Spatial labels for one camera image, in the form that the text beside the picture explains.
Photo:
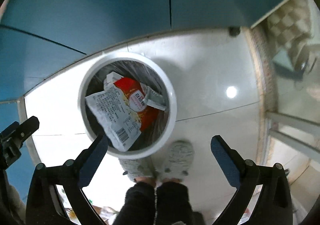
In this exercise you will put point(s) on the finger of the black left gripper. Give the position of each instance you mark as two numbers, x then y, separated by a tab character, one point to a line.
12	139

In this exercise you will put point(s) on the white printed snack bag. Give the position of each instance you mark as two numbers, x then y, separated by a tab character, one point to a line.
113	115

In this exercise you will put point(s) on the grey right slipper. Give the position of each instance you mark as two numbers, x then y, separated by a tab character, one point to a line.
177	161

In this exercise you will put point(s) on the black trouser leg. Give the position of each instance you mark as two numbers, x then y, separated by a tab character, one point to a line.
172	204
139	206

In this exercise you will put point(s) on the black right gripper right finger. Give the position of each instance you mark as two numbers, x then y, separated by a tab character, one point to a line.
274	205

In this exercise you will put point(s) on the white round trash bin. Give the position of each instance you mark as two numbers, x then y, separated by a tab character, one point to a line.
141	69

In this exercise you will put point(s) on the black trouser right leg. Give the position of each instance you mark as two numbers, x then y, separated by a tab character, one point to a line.
172	204

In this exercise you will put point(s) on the red white food packet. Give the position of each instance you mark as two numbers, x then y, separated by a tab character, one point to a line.
144	103

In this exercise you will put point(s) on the blue kitchen cabinet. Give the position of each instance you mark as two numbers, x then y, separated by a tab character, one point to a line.
212	73

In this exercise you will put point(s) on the grey slipper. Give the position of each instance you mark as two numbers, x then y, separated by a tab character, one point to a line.
134	168
177	161

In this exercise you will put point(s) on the black trouser left leg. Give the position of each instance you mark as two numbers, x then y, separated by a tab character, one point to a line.
139	206

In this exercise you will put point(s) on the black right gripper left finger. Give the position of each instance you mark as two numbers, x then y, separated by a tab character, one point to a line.
44	205

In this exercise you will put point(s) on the grey left slipper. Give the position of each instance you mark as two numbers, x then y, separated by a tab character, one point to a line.
134	168

